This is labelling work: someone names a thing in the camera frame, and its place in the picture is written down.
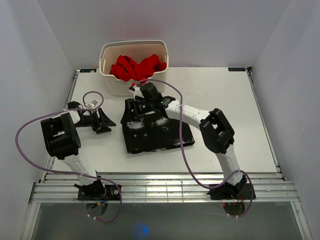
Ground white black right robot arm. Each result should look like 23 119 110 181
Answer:
125 82 247 199

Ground purple cable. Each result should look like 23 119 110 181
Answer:
14 91 123 223
132 78 256 218

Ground red crumpled garment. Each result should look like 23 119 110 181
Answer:
109 54 167 82

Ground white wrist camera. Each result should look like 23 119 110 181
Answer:
129 83 143 101
86 99 99 110

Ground black white patterned trousers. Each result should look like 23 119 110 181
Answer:
120 100 181 154

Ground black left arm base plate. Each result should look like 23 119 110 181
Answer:
76 184 120 202

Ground aluminium rail frame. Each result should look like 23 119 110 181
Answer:
29 172 300 204

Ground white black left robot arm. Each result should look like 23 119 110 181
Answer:
40 100 116 200

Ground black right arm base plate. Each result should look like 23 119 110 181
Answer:
207 183 256 200

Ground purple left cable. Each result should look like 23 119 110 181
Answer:
14 91 123 223

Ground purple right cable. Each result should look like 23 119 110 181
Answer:
132 78 256 218

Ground cream perforated plastic basket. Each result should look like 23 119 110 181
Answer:
99 39 170 97

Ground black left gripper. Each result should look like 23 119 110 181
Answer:
75 107 117 134

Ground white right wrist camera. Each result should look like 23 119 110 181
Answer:
129 83 143 101

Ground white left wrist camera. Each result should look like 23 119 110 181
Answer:
86 99 99 110

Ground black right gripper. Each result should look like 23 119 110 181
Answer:
121 97 155 124

